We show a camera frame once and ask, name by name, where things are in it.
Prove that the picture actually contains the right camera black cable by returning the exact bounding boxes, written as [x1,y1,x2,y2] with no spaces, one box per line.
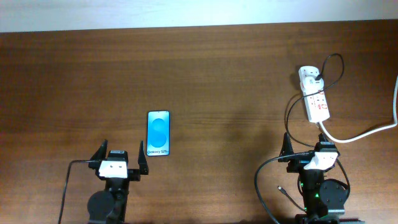
[254,151,315,224]

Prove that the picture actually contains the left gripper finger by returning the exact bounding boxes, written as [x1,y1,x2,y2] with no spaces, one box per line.
[90,139,108,161]
[137,141,149,175]

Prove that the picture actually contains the camera black cable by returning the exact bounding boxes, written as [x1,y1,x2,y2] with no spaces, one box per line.
[57,159,94,224]
[254,151,315,224]

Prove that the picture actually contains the white charger adapter plug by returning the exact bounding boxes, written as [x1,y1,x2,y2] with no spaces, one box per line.
[301,77,324,95]

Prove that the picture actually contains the white power strip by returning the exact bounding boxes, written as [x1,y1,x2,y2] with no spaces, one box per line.
[298,66,330,123]

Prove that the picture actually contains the white power strip cord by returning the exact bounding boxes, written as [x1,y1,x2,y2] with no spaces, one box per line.
[317,74,398,144]

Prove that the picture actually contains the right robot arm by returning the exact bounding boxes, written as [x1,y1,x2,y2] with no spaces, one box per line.
[278,133,363,223]

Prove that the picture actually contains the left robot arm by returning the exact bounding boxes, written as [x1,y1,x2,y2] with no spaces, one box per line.
[87,140,149,223]

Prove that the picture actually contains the left camera black cable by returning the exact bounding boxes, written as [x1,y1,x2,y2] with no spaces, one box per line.
[57,159,94,224]

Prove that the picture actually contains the blue Samsung Galaxy smartphone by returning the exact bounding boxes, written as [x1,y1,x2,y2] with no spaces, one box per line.
[147,111,170,156]

